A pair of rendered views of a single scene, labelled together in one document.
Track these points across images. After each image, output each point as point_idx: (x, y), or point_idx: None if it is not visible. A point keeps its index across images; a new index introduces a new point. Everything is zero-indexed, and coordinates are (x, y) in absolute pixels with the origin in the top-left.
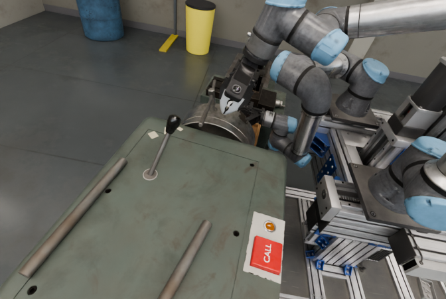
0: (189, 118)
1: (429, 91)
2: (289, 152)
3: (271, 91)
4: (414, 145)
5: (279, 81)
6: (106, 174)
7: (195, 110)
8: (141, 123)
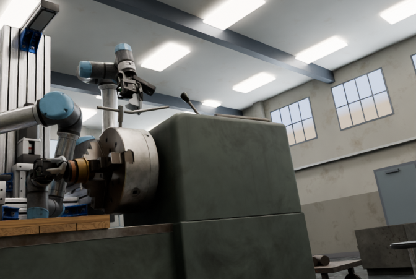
0: (140, 132)
1: (36, 128)
2: (57, 203)
3: None
4: (86, 139)
5: (73, 112)
6: (227, 114)
7: (127, 130)
8: (187, 112)
